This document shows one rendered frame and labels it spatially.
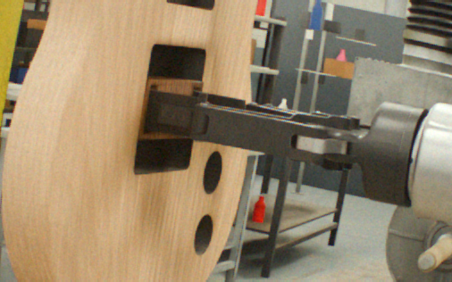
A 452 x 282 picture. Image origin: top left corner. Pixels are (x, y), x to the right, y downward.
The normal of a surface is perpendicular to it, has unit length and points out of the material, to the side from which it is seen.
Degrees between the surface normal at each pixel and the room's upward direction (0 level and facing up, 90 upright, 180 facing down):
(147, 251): 88
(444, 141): 63
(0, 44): 90
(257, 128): 90
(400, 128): 54
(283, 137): 90
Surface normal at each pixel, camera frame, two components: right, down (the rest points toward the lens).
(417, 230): -0.49, -0.02
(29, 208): -0.41, 0.19
